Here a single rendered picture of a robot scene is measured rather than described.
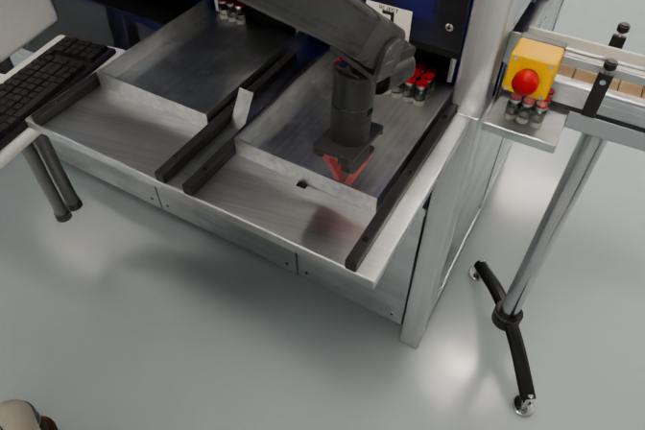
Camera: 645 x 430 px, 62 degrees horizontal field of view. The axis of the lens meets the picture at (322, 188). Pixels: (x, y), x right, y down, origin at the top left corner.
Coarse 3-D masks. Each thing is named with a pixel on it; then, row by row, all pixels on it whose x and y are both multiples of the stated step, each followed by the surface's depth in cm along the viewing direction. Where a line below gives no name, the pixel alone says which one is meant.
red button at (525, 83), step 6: (522, 72) 83; (528, 72) 82; (534, 72) 83; (516, 78) 83; (522, 78) 82; (528, 78) 82; (534, 78) 82; (516, 84) 83; (522, 84) 83; (528, 84) 82; (534, 84) 82; (516, 90) 84; (522, 90) 84; (528, 90) 83; (534, 90) 83
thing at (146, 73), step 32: (160, 32) 111; (192, 32) 116; (224, 32) 116; (256, 32) 116; (128, 64) 106; (160, 64) 107; (192, 64) 107; (224, 64) 107; (256, 64) 107; (128, 96) 100; (160, 96) 95; (192, 96) 100; (224, 96) 95
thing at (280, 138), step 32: (320, 64) 104; (288, 96) 97; (320, 96) 100; (384, 96) 100; (448, 96) 95; (256, 128) 91; (288, 128) 94; (320, 128) 94; (384, 128) 94; (416, 128) 94; (256, 160) 88; (288, 160) 83; (320, 160) 88; (384, 160) 88; (352, 192) 80; (384, 192) 80
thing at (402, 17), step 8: (368, 0) 91; (376, 8) 91; (384, 8) 90; (392, 8) 90; (400, 16) 90; (408, 16) 89; (400, 24) 91; (408, 24) 90; (408, 32) 91; (408, 40) 92
